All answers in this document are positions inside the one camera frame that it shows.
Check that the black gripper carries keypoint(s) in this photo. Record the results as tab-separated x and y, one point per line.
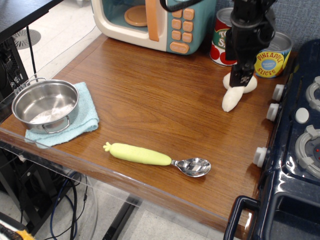
249	34

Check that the spoon with green handle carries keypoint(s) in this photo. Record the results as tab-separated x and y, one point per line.
192	167

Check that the stainless steel pot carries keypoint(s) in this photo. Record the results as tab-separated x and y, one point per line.
47	106

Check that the teal toy microwave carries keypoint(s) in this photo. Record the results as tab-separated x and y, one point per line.
147	24

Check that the white stove knob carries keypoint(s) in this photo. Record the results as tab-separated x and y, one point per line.
272	111
278	92
259	156

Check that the black desk at left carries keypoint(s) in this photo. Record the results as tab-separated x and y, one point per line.
15	15

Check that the white stove knob middle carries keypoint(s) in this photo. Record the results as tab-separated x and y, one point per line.
272	111

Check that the white stove knob lower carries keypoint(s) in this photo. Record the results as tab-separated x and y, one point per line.
259	156

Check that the pineapple slices can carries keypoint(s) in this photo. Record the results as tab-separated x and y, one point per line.
271	62

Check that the light blue folded cloth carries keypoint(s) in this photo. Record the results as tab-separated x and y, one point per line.
86	121

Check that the white stove knob upper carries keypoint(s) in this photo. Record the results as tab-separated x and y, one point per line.
278	92

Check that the dark blue toy stove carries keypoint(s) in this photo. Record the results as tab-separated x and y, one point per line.
288	203

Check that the white plush mushroom toy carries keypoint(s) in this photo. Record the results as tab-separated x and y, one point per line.
234	94

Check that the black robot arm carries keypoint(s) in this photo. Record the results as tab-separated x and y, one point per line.
252	6

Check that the tomato sauce can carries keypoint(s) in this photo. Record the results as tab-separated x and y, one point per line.
218	43

